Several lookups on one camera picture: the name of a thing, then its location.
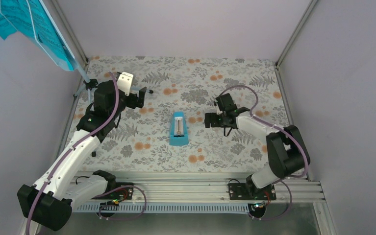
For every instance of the floral patterned table mat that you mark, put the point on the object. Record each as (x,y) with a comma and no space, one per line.
(190,85)

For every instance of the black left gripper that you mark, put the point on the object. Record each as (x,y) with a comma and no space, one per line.
(133,103)

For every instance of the blue metronome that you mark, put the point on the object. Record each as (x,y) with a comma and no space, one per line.
(178,134)

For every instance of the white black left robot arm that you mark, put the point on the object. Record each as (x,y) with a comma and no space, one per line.
(50,201)

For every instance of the light blue music stand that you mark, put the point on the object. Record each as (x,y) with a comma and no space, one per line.
(90,94)

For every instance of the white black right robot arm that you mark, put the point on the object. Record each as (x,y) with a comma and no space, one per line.
(286,151)

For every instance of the blue sheet music pages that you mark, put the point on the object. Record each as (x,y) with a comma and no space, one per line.
(29,18)

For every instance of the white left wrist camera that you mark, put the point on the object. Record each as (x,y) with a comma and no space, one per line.
(124,82)

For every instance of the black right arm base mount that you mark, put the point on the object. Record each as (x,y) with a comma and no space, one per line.
(245,192)

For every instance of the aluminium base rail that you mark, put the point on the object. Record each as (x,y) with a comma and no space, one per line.
(207,193)

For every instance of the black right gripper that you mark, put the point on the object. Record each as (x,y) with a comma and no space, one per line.
(213,123)

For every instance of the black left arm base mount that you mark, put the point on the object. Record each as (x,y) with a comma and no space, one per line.
(120,191)

